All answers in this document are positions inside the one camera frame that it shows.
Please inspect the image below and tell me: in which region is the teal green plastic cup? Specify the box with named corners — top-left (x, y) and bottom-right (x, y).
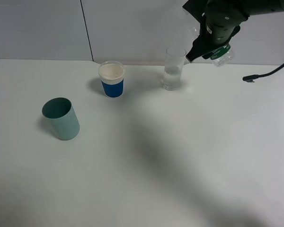
top-left (42, 97), bottom-right (80, 140)

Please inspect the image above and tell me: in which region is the tall clear glass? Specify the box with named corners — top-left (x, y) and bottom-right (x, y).
top-left (163, 47), bottom-right (186, 90)

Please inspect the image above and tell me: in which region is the clear green-labelled water bottle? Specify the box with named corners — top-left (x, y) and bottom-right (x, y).
top-left (183, 9), bottom-right (234, 68)

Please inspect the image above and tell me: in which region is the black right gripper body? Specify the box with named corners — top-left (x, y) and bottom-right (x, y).
top-left (183, 0), bottom-right (250, 47)

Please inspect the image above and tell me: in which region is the blue sleeved paper cup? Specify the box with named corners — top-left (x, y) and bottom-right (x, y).
top-left (98, 61), bottom-right (124, 98)

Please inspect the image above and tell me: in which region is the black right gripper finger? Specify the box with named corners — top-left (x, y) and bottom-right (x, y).
top-left (209, 26), bottom-right (240, 60)
top-left (186, 34), bottom-right (215, 63)

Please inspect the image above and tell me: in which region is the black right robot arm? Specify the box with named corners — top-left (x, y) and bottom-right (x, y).
top-left (183, 0), bottom-right (284, 62)

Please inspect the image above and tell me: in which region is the black cable with plug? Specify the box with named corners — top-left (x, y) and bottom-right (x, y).
top-left (242, 56), bottom-right (284, 84)

